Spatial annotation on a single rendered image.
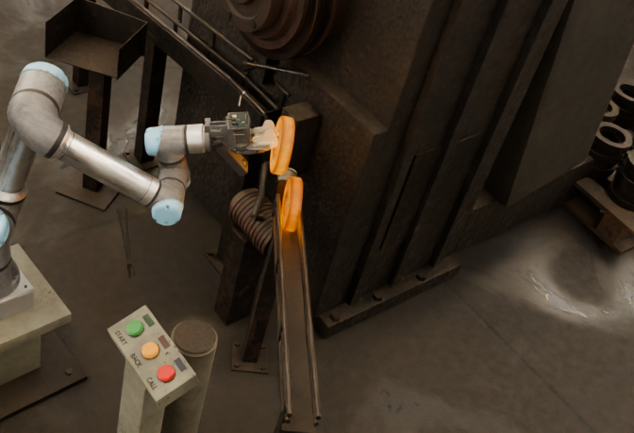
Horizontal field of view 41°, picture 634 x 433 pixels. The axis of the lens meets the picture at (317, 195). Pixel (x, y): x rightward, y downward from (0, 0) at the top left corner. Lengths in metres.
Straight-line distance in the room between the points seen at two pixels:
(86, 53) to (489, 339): 1.75
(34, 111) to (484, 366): 1.82
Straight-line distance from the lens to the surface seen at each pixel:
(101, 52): 3.04
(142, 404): 2.18
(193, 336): 2.25
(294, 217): 2.32
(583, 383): 3.30
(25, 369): 2.76
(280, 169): 2.20
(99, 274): 3.07
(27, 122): 2.10
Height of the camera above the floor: 2.27
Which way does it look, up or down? 40 degrees down
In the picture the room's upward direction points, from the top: 16 degrees clockwise
